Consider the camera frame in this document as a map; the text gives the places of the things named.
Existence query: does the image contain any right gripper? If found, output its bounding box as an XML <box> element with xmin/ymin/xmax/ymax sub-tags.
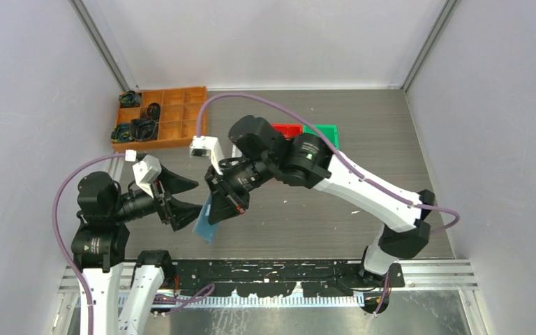
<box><xmin>204</xmin><ymin>153</ymin><xmax>275</xmax><ymax>224</ymax></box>

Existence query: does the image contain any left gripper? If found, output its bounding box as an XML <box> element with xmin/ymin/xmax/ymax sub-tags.
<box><xmin>110</xmin><ymin>161</ymin><xmax>209</xmax><ymax>228</ymax></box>

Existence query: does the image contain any blue leather card holder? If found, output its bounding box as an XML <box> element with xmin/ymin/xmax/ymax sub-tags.
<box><xmin>193</xmin><ymin>195</ymin><xmax>218</xmax><ymax>244</ymax></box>

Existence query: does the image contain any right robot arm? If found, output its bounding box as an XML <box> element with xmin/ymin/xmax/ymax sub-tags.
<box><xmin>191</xmin><ymin>115</ymin><xmax>435</xmax><ymax>287</ymax></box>

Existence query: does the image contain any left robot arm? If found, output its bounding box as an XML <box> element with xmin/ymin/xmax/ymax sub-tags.
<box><xmin>70</xmin><ymin>159</ymin><xmax>202</xmax><ymax>334</ymax></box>

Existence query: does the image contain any white plastic bin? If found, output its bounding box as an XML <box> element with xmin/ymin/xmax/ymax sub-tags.
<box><xmin>231</xmin><ymin>145</ymin><xmax>242</xmax><ymax>158</ymax></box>

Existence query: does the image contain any orange compartment tray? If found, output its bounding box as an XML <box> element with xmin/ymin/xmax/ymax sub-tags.
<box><xmin>110</xmin><ymin>86</ymin><xmax>207</xmax><ymax>152</ymax></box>

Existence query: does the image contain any red plastic bin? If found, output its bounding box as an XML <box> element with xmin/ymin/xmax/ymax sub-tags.
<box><xmin>271</xmin><ymin>124</ymin><xmax>304</xmax><ymax>139</ymax></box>

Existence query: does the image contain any green plastic bin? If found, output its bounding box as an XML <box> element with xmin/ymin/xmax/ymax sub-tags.
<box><xmin>314</xmin><ymin>124</ymin><xmax>340</xmax><ymax>150</ymax></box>

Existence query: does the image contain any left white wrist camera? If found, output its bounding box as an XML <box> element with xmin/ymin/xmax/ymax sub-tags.
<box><xmin>124</xmin><ymin>149</ymin><xmax>162</xmax><ymax>198</ymax></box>

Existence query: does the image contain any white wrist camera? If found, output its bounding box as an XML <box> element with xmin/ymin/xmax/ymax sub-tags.
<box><xmin>189</xmin><ymin>135</ymin><xmax>225</xmax><ymax>175</ymax></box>
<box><xmin>124</xmin><ymin>149</ymin><xmax>162</xmax><ymax>198</ymax></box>

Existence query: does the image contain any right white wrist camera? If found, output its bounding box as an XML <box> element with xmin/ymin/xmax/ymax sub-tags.
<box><xmin>189</xmin><ymin>135</ymin><xmax>225</xmax><ymax>175</ymax></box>

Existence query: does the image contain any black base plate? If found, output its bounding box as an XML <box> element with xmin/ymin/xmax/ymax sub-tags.
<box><xmin>173</xmin><ymin>260</ymin><xmax>383</xmax><ymax>298</ymax></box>

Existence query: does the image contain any large black cable bundle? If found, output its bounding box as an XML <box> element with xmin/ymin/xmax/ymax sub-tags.
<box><xmin>129</xmin><ymin>118</ymin><xmax>160</xmax><ymax>142</ymax></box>

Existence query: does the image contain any dark cable bundle bottom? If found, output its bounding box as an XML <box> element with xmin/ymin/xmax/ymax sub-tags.
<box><xmin>111</xmin><ymin>123</ymin><xmax>133</xmax><ymax>143</ymax></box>

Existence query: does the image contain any dark cable bundle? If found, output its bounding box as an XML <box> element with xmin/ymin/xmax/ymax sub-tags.
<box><xmin>111</xmin><ymin>123</ymin><xmax>133</xmax><ymax>143</ymax></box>
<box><xmin>118</xmin><ymin>90</ymin><xmax>142</xmax><ymax>109</ymax></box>

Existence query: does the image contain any black cable coil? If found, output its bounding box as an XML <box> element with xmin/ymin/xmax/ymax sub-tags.
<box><xmin>144</xmin><ymin>102</ymin><xmax>162</xmax><ymax>122</ymax></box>

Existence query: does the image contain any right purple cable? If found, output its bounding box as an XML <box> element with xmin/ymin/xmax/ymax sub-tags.
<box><xmin>195</xmin><ymin>91</ymin><xmax>461</xmax><ymax>317</ymax></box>

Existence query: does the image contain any purple cable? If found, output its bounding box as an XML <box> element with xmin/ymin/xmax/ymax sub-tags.
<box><xmin>195</xmin><ymin>91</ymin><xmax>461</xmax><ymax>317</ymax></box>
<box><xmin>52</xmin><ymin>153</ymin><xmax>216</xmax><ymax>335</ymax></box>

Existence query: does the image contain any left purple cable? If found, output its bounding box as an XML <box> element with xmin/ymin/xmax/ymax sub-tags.
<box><xmin>52</xmin><ymin>153</ymin><xmax>216</xmax><ymax>335</ymax></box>

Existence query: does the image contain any dark cable bundle top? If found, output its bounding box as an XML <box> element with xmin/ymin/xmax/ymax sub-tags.
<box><xmin>118</xmin><ymin>90</ymin><xmax>142</xmax><ymax>109</ymax></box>

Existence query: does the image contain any aluminium rail frame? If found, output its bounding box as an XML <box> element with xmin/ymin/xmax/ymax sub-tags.
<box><xmin>58</xmin><ymin>260</ymin><xmax>479</xmax><ymax>310</ymax></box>

